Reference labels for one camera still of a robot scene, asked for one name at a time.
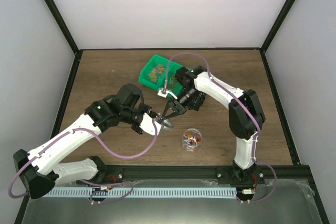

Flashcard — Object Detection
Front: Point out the black bin with lollipops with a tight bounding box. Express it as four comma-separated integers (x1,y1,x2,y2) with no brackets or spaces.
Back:
192,92,206,111

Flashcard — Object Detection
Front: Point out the silver metal scoop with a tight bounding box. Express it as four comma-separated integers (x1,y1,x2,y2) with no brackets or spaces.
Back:
161,119,174,131

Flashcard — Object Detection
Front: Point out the green bin with star candies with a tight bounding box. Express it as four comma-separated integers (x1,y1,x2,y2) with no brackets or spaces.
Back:
138,55,168,91

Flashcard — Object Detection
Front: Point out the light blue slotted strip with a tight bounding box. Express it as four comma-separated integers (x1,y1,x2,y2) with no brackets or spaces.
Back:
44,187,237,199

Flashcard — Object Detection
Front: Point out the black front mounting rail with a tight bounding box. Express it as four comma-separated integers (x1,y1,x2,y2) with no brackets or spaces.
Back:
87,165,311,185

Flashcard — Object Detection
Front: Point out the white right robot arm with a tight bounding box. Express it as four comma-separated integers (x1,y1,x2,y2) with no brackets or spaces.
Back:
162,66,266,184

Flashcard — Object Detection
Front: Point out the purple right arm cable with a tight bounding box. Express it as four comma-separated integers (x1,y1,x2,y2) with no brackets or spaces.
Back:
162,52,278,204

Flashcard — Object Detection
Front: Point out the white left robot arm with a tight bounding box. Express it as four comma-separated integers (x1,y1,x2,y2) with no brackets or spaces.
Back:
13,84,162,199

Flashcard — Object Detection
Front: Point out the clear plastic jar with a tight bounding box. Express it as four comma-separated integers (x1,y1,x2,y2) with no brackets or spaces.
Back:
181,128,202,152

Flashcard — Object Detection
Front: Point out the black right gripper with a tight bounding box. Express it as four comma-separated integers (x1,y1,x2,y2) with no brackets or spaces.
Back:
162,88,201,120

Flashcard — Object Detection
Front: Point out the green bin with lollipops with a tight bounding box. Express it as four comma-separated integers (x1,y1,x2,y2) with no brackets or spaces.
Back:
157,62,183,95

